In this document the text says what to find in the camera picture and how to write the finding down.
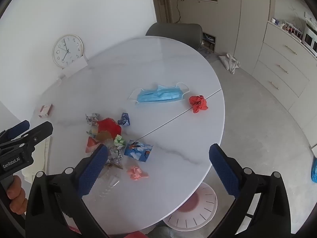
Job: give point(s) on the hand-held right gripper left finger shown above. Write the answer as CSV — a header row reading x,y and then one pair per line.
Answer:
x,y
95,171

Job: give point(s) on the yellow crumpled wrapper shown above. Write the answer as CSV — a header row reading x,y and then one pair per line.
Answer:
x,y
92,131

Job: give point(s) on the blue plastic bag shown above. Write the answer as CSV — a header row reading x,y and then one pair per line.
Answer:
x,y
314,169

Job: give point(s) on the brown wrapper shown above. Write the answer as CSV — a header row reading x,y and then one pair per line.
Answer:
x,y
104,136

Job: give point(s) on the white oven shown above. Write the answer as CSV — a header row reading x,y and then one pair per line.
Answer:
x,y
310,36

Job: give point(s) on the green crumpled paper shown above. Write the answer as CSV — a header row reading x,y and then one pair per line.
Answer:
x,y
119,141

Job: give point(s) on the cream paper stack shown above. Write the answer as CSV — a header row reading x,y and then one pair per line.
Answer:
x,y
37,164

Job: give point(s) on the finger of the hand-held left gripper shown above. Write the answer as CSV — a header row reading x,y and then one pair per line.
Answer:
x,y
18,127
39,132

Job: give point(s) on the beige drawer cabinet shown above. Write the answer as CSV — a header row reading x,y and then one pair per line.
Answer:
x,y
284,64

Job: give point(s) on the small pink box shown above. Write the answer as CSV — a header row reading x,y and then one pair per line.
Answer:
x,y
45,110

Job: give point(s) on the red garment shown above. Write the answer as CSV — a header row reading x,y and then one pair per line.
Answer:
x,y
135,235

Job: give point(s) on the navy wrapper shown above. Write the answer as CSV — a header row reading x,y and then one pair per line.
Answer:
x,y
124,119

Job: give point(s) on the white round wall clock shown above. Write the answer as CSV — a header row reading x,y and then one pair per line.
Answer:
x,y
67,50

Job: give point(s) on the white card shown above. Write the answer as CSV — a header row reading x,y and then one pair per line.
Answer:
x,y
75,69

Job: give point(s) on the patterned crumpled paper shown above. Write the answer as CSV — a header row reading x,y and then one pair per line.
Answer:
x,y
92,118

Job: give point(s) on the blue face mask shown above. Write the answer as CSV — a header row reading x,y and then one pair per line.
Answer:
x,y
159,94

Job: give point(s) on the beige tall wardrobe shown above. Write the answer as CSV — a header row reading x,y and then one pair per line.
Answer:
x,y
237,17

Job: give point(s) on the orange red wrapper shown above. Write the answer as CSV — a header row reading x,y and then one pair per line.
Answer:
x,y
90,145

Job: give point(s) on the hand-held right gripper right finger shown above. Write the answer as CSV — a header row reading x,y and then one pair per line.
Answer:
x,y
223,168

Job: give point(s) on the teal quilted garment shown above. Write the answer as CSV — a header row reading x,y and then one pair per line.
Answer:
x,y
161,232

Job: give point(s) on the pink crumpled paper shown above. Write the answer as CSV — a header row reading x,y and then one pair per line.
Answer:
x,y
136,173

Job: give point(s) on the red plastic wrapper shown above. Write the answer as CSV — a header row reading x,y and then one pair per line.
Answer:
x,y
109,127

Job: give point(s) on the red crumpled paper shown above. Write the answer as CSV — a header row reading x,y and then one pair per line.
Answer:
x,y
198,103

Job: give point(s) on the blue printed packet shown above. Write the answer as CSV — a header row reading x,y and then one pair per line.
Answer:
x,y
138,151

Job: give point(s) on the white tote bag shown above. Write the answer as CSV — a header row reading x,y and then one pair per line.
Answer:
x,y
230,63

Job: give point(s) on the white slotted bin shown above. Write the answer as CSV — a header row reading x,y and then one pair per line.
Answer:
x,y
198,215

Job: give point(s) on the grey chair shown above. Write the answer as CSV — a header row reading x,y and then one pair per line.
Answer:
x,y
173,31

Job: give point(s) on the silver printed wrapper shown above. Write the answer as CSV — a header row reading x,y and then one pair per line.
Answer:
x,y
114,157

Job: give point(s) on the white dish rack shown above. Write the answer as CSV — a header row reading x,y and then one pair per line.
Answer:
x,y
293,29

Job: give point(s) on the person's left hand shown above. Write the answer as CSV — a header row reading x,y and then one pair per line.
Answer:
x,y
15,198

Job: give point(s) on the shoe shelf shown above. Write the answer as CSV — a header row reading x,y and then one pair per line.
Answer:
x,y
208,43

